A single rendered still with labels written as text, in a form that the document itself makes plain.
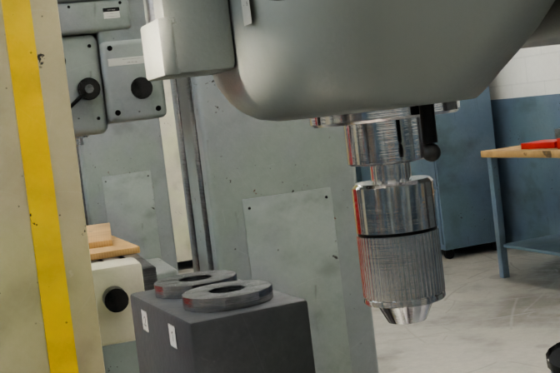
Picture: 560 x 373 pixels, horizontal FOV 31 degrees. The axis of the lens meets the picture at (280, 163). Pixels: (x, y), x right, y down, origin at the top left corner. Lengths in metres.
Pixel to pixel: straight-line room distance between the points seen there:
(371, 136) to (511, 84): 7.50
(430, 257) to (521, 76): 7.37
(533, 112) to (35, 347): 5.96
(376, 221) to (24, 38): 1.75
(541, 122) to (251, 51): 7.26
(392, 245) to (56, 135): 1.74
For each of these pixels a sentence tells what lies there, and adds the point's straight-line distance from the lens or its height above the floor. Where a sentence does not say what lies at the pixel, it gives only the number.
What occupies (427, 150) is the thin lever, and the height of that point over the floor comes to 1.29.
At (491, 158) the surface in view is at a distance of 6.90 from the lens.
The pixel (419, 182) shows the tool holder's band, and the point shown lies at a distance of 0.55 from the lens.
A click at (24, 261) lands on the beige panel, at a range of 2.25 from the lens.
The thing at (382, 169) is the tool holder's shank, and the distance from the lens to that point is 0.56.
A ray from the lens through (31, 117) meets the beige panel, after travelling 2.24.
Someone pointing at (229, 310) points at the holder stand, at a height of 1.13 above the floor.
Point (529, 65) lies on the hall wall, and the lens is 7.82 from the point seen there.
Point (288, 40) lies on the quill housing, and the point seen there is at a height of 1.35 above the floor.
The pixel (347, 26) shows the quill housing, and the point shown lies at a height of 1.35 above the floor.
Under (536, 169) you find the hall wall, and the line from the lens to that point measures 7.87.
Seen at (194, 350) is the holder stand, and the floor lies 1.11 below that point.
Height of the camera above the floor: 1.32
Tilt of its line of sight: 3 degrees down
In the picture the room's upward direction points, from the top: 7 degrees counter-clockwise
